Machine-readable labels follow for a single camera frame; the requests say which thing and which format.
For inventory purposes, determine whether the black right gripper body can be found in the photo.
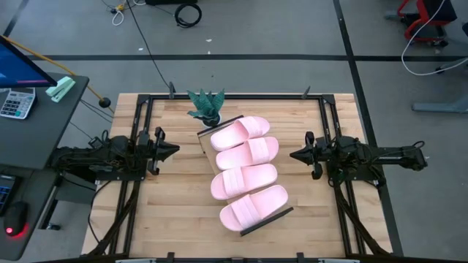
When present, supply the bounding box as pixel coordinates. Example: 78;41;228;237
305;130;339;180

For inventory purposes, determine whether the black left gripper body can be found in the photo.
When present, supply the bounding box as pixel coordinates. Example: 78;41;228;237
137;126;167;176

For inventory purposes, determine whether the pink rubber slide sandal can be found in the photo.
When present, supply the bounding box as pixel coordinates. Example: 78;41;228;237
219;184;290;232
215;136;280;171
210;115;271;153
210;163;279;201

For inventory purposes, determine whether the white round plant pot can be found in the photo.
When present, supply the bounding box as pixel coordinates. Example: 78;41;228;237
202;112;223;128

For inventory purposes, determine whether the green leafy plant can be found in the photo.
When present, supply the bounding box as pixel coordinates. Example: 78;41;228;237
186;88;226;121

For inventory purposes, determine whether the black office desk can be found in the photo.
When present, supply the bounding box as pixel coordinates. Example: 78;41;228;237
0;72;91;262

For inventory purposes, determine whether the mint green stapler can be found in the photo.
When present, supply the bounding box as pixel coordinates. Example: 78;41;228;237
45;75;77;104

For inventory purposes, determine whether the grey desk foot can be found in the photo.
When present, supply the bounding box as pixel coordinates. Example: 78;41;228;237
411;58;468;114

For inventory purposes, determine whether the grey desk calculator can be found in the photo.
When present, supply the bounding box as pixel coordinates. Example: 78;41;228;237
0;86;37;121

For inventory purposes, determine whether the black mouse red light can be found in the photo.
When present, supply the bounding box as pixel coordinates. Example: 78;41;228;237
3;200;30;238

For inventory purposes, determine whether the black computer keyboard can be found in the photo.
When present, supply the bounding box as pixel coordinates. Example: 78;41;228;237
0;174;18;216

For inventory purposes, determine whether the computer monitor blue screen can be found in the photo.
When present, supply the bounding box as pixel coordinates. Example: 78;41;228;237
0;34;59;89

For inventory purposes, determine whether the red and black cart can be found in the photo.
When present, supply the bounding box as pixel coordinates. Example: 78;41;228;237
396;0;458;47

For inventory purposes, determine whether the wooden shelf with black frame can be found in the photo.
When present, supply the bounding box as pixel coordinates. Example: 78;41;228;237
196;115;295;237

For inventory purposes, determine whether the black aluminium table frame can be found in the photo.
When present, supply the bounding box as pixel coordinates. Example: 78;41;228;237
109;93;366;263

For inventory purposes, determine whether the long black floor cable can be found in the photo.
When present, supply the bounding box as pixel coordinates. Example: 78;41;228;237
125;0;172;91

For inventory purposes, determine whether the coiled black cable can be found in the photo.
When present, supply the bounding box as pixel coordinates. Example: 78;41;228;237
173;2;203;29

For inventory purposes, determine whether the short white cable yellow plug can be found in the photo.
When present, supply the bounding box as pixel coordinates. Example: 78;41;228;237
110;3;126;27

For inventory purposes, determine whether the long white floor cable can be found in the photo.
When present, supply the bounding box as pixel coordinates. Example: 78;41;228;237
401;0;468;77

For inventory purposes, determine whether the thick yellow cable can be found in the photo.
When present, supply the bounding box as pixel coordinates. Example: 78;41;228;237
0;34;115;113

